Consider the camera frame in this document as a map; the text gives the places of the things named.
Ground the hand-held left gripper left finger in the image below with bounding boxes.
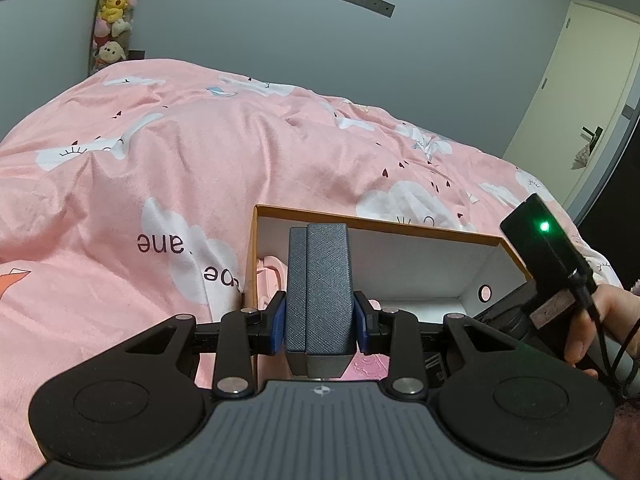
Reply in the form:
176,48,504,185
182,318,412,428
67,290,288,400

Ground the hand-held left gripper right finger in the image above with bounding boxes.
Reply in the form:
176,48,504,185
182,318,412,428
352,290,571,400

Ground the pink handheld device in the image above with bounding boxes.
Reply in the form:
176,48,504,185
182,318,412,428
256,255,291,311

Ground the dark grey gift box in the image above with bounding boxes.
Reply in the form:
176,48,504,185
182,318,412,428
284,222,357,380

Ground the yellow cardboard box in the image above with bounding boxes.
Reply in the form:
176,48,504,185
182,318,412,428
241,203,533,396

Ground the person's right hand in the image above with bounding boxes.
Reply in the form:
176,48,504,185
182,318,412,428
564,284,640,381

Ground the pink flat case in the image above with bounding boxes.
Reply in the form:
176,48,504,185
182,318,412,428
345,352,391,382

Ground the hanging fabric charm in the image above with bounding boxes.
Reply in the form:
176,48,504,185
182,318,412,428
571,142,593,171

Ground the cream door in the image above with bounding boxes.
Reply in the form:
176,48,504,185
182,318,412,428
502,0,640,211

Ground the pink cloud printed blanket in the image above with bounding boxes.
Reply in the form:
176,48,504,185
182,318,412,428
0,57,626,480

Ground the clear tube of plush toys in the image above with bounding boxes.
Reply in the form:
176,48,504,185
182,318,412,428
89,0,148,73

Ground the black cable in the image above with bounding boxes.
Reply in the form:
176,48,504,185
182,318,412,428
570,267,640,401

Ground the black door handle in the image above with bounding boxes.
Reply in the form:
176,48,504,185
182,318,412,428
580,127,603,156

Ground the grey wall outlet strip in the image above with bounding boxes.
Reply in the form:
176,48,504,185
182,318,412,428
327,0,396,19

